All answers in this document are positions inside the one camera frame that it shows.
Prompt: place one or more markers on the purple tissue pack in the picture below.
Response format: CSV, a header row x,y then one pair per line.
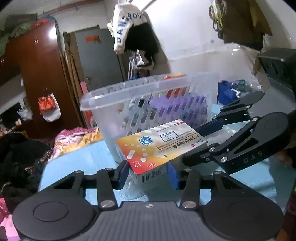
x,y
190,108

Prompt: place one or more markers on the black clothing pile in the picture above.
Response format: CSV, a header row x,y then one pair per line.
x,y
22,163

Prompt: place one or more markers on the dark red wooden wardrobe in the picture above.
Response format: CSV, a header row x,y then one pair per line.
x,y
36,56

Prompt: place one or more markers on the white plastic basket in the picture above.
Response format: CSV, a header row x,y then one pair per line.
x,y
132,106

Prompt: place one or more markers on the olive hanging bag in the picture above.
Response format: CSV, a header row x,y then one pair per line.
x,y
239,22

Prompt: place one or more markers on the pink floral blanket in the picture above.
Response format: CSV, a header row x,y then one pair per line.
x,y
67,137

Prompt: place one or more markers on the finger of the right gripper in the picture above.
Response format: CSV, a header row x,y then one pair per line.
x,y
256,141
235,112

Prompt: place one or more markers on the orange white hanging bag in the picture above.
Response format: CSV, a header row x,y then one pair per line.
x,y
49,108

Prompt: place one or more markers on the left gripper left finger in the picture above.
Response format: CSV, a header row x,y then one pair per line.
x,y
108,180

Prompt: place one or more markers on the orange white medicine box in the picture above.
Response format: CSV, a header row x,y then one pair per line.
x,y
149,151

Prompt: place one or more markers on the black television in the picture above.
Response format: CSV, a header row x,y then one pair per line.
x,y
10,116

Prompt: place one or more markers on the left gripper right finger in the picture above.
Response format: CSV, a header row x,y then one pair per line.
x,y
188,180

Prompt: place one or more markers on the white black hanging jacket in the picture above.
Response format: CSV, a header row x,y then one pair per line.
x,y
131,31

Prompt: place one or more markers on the grey metal door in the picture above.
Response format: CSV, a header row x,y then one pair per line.
x,y
100,64

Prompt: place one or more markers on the yellow patterned blanket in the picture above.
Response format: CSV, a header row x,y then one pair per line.
x,y
88,139

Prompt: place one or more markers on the blue tote bag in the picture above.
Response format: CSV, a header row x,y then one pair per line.
x,y
230,91

